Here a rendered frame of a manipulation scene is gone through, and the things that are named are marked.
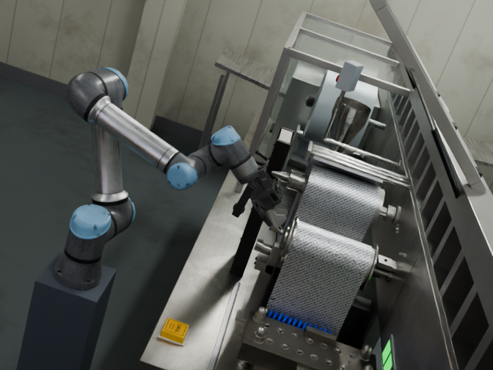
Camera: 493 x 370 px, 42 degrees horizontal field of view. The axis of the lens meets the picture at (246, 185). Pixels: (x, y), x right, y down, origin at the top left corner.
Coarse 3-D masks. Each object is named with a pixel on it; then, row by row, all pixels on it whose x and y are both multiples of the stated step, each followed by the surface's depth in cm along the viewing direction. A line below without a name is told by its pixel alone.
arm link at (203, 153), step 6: (210, 144) 189; (198, 150) 190; (204, 150) 189; (210, 150) 187; (204, 156) 186; (210, 156) 187; (210, 162) 188; (216, 162) 188; (210, 168) 188; (216, 168) 191
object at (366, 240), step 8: (368, 232) 252; (368, 240) 247; (368, 288) 219; (360, 296) 227; (368, 296) 215; (376, 296) 204; (376, 304) 201; (376, 312) 197; (368, 320) 204; (376, 320) 196; (368, 328) 200; (376, 328) 197; (368, 336) 198; (376, 336) 198; (360, 344) 203
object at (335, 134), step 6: (336, 120) 248; (342, 120) 246; (336, 126) 249; (342, 126) 247; (348, 126) 246; (354, 126) 246; (360, 126) 247; (330, 132) 255; (336, 132) 250; (342, 132) 249; (348, 132) 248; (354, 132) 249; (330, 138) 255; (336, 138) 251; (342, 138) 250; (348, 138) 250; (330, 144) 255; (336, 150) 254; (342, 150) 255
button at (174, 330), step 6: (168, 318) 196; (168, 324) 193; (174, 324) 194; (180, 324) 195; (186, 324) 196; (162, 330) 190; (168, 330) 191; (174, 330) 192; (180, 330) 193; (186, 330) 194; (162, 336) 191; (168, 336) 191; (174, 336) 190; (180, 336) 190; (180, 342) 191
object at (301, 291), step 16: (288, 272) 192; (304, 272) 191; (320, 272) 190; (288, 288) 194; (304, 288) 193; (320, 288) 192; (336, 288) 191; (352, 288) 191; (272, 304) 197; (288, 304) 196; (304, 304) 195; (320, 304) 194; (336, 304) 194; (304, 320) 197; (320, 320) 196; (336, 320) 196
